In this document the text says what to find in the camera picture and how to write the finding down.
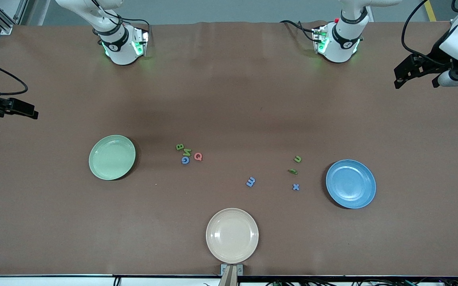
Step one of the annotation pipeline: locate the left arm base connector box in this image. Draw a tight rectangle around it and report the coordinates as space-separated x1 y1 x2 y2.
312 26 329 54

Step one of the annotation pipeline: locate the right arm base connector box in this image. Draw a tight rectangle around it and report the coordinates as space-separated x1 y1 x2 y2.
132 27 150 57

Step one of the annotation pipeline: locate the green plate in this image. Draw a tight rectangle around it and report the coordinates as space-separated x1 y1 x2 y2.
89 135 136 181

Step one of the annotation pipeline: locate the blue plate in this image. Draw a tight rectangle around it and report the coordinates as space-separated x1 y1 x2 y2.
326 159 376 209

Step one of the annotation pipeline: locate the brown table cover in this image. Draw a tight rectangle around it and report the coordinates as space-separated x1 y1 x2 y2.
0 21 458 277

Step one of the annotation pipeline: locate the beige plate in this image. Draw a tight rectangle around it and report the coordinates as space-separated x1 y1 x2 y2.
206 208 259 264

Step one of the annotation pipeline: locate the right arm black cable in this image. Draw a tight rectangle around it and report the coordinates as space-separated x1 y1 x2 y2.
0 0 134 96

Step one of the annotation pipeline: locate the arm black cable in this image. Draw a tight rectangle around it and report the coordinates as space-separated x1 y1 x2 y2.
402 0 458 60
0 0 134 96

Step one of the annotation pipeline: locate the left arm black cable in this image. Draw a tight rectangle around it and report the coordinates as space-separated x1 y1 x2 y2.
402 0 458 60

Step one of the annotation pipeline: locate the aluminium frame post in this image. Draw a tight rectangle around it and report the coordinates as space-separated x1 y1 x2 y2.
0 0 29 35

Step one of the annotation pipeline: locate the left arm base cable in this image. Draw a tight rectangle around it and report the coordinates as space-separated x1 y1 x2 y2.
280 20 318 42

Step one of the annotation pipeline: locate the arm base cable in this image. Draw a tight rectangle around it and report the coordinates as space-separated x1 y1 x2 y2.
124 18 152 34
280 20 318 42

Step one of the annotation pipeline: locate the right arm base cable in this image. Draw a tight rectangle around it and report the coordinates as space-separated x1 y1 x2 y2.
124 18 152 34

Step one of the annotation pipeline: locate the black cable bundle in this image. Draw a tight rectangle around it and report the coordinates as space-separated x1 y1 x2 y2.
267 278 458 286

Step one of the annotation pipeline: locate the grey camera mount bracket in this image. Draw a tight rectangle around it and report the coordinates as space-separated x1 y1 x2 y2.
218 264 244 286

